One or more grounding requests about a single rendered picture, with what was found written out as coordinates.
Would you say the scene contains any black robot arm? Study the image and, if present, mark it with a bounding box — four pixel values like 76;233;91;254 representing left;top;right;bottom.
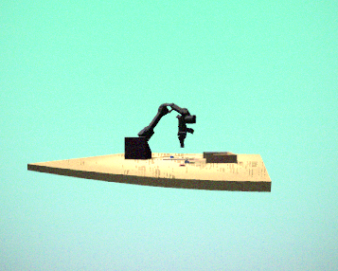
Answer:
137;102;197;141

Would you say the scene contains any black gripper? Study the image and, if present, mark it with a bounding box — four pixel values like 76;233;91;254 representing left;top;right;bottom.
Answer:
177;124;187;147

